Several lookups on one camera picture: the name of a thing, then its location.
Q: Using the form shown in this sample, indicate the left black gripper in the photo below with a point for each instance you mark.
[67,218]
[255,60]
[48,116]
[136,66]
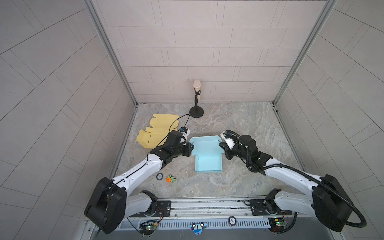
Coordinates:
[187,146]

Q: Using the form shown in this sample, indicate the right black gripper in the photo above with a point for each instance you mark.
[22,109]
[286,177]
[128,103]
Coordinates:
[227,151]

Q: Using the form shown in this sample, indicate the light blue paper box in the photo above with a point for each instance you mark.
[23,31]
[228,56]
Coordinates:
[208,154]

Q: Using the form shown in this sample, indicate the yellow paper box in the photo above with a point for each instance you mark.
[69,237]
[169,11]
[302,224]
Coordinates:
[156,133]

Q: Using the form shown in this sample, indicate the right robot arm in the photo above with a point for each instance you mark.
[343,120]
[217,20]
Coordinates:
[320,197]

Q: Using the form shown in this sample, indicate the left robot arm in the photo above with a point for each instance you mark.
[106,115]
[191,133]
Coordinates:
[112,199]

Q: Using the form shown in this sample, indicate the orange green small toy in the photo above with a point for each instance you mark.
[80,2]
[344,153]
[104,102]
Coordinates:
[171,179]

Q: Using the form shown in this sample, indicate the beige microphone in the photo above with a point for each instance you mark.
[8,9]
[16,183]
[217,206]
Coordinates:
[197,88]

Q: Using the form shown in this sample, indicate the round black badge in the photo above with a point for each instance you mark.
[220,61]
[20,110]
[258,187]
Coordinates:
[232,221]

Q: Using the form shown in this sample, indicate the blue sticker marker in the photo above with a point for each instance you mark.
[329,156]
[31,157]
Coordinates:
[197,228]

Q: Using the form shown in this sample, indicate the right circuit board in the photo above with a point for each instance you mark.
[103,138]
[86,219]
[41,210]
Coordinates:
[277,224]

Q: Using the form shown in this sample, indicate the circuit board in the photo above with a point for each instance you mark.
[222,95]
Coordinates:
[149,226]
[277,224]

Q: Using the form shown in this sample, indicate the left circuit board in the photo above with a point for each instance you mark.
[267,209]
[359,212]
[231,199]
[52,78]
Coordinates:
[149,226]

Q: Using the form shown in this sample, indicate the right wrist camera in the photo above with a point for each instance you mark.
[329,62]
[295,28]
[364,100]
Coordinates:
[229,141]

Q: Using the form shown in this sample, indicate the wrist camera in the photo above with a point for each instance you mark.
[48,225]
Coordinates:
[229,141]
[185,133]

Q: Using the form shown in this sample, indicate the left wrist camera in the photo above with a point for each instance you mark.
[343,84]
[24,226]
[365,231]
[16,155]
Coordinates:
[185,133]

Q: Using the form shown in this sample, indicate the aluminium mounting rail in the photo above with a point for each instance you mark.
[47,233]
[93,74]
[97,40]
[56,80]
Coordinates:
[198,208]

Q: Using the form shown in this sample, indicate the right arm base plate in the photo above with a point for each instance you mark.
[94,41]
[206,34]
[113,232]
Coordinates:
[262,207]

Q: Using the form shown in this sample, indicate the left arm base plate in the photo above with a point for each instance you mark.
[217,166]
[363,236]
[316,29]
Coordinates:
[161,209]

